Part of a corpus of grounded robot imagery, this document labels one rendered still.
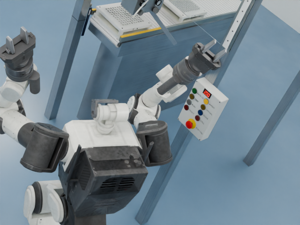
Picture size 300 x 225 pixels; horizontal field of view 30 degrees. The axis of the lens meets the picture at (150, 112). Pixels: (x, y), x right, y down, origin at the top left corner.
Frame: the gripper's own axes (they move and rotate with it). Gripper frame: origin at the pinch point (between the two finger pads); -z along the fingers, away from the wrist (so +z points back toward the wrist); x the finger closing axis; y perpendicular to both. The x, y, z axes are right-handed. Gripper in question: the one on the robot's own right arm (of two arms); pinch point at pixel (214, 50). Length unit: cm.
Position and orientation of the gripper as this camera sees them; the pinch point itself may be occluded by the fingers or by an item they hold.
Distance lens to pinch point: 201.3
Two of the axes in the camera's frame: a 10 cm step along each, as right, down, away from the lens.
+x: -7.5, -5.7, -3.3
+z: -6.3, 4.6, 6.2
